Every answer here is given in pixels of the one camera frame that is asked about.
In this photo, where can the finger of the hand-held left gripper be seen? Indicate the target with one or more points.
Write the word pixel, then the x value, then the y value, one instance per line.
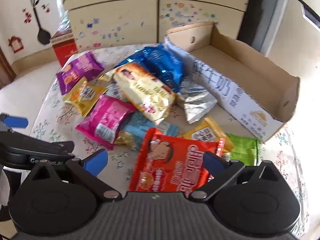
pixel 62 146
pixel 16 122

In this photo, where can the black plant wall sticker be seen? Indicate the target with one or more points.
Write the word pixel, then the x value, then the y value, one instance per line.
pixel 43 36

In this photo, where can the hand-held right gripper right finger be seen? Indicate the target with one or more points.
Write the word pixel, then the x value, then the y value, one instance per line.
pixel 212 162

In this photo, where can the red house wall sticker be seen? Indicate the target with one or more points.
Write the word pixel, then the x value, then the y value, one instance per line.
pixel 15 44

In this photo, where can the pink snack packet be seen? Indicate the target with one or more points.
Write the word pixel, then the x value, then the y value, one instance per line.
pixel 105 120

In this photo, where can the green snack packet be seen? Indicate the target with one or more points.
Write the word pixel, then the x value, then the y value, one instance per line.
pixel 242 147

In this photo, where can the silver foil packet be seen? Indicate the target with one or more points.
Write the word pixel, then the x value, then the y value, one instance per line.
pixel 197 102

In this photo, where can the beige cabinet with stickers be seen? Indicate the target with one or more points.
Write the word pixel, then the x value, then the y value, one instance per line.
pixel 120 17

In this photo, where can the small yellow snack packet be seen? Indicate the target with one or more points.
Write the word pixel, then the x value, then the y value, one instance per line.
pixel 80 97

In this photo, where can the light blue snack packet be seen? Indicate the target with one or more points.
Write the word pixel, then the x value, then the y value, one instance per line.
pixel 137 127

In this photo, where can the purple snack packet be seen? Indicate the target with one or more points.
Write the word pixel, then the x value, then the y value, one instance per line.
pixel 77 70

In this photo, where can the red snack packet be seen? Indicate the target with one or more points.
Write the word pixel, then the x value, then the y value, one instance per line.
pixel 170 165

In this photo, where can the floral tablecloth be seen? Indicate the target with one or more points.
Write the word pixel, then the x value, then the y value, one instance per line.
pixel 50 120

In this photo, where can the large yellow snack packet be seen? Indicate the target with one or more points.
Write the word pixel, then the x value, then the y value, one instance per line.
pixel 205 132

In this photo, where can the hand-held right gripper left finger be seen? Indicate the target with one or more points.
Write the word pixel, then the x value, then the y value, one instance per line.
pixel 96 162

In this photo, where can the red box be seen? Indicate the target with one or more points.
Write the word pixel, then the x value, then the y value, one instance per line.
pixel 63 50

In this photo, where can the cardboard box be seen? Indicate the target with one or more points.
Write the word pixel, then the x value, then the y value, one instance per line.
pixel 237 55

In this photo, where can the brown wooden frame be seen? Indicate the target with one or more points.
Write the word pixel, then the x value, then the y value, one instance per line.
pixel 5 70

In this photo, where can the cream bread packet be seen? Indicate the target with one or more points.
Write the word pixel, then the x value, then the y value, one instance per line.
pixel 140 87

